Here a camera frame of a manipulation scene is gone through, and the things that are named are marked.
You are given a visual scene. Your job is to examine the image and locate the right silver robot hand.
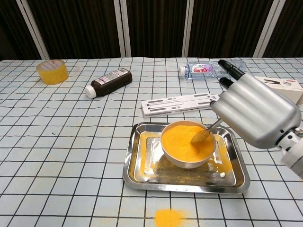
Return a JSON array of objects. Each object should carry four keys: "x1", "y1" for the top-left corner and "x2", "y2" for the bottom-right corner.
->
[{"x1": 210, "y1": 59, "x2": 301, "y2": 149}]

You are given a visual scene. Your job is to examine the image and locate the metal spoon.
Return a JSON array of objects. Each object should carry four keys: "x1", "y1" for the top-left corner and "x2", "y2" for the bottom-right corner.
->
[{"x1": 190, "y1": 119, "x2": 223, "y2": 144}]

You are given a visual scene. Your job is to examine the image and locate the beige bowl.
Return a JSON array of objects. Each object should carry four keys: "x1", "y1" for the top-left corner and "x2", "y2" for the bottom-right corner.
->
[{"x1": 160, "y1": 120, "x2": 217, "y2": 169}]

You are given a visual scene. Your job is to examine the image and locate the orange powder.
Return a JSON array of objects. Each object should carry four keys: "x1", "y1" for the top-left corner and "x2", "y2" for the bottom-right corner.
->
[{"x1": 153, "y1": 208, "x2": 187, "y2": 227}]

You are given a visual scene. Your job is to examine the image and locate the white stapler box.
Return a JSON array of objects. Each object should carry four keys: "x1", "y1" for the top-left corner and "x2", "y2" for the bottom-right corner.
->
[{"x1": 254, "y1": 75, "x2": 303, "y2": 106}]

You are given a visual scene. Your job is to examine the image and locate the clear plastic water bottle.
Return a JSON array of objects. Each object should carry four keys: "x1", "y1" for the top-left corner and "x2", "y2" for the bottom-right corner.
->
[{"x1": 178, "y1": 60, "x2": 246, "y2": 81}]

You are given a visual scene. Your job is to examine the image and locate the white folding laptop stand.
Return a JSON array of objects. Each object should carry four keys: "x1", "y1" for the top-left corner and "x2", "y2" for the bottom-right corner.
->
[{"x1": 141, "y1": 93, "x2": 223, "y2": 118}]

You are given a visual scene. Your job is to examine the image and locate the large rectangular steel tray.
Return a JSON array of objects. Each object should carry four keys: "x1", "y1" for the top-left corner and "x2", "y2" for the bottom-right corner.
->
[{"x1": 122, "y1": 122, "x2": 251, "y2": 194}]

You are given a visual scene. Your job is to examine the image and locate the small rectangular steel tray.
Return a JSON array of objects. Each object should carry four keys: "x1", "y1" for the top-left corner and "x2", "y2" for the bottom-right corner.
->
[{"x1": 133, "y1": 131, "x2": 237, "y2": 185}]

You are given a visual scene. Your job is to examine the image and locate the black folding screen white frames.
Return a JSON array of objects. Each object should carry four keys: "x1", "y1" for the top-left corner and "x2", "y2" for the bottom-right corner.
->
[{"x1": 0, "y1": 0, "x2": 303, "y2": 61}]

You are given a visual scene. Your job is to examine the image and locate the brown bottle white cap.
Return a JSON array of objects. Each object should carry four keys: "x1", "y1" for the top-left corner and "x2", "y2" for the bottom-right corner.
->
[{"x1": 85, "y1": 68, "x2": 133, "y2": 98}]

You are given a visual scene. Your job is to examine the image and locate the checkered tablecloth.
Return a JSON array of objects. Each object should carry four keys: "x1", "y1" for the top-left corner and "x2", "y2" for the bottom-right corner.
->
[{"x1": 0, "y1": 56, "x2": 303, "y2": 227}]

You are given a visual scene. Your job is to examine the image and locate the yellow tape roll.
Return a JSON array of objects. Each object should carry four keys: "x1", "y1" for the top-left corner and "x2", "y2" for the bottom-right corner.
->
[{"x1": 36, "y1": 59, "x2": 70, "y2": 85}]

